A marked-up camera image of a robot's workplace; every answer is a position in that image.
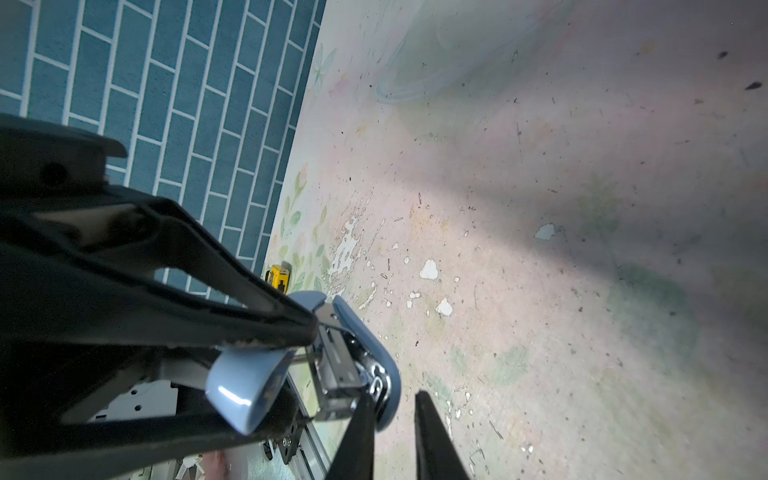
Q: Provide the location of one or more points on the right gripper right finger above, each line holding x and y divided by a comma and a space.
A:
436, 457

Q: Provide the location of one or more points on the yellow tape measure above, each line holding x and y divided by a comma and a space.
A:
278, 276

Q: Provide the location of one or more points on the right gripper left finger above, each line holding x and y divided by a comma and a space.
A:
354, 459

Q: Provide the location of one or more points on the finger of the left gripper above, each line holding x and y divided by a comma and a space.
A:
168, 432
198, 282

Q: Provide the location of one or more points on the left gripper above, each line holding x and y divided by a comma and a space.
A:
74, 326

